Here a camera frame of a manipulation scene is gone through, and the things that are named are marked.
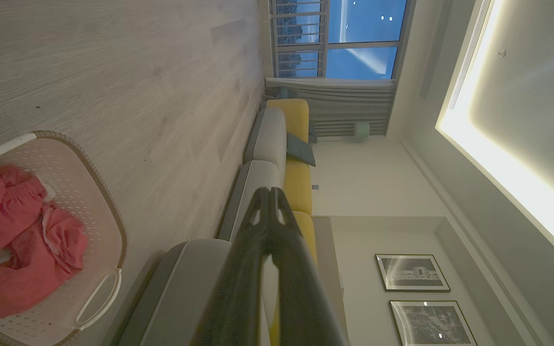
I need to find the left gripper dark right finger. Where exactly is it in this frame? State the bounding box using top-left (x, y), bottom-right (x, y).
top-left (270, 187), bottom-right (351, 346)

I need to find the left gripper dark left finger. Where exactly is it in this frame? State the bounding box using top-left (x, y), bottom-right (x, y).
top-left (191, 187), bottom-right (273, 346)

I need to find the grey and yellow sofa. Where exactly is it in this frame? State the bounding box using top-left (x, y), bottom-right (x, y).
top-left (113, 99), bottom-right (319, 346)

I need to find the black framed monochrome picture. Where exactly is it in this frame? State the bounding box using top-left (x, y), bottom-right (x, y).
top-left (375, 254), bottom-right (451, 293)
top-left (389, 300), bottom-right (478, 346)

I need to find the grey-blue cushion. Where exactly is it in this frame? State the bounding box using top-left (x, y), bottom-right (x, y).
top-left (286, 133), bottom-right (316, 167)

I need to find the white perforated laundry basket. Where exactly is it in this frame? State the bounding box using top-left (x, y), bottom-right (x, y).
top-left (0, 131), bottom-right (127, 346)

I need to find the grey pleated curtain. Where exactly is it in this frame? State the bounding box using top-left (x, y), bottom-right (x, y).
top-left (264, 77), bottom-right (396, 138)

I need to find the large window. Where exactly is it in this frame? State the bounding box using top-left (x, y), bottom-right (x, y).
top-left (270, 0), bottom-right (415, 80)

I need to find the linear ceiling air vent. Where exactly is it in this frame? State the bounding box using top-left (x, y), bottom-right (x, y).
top-left (448, 0), bottom-right (494, 111)

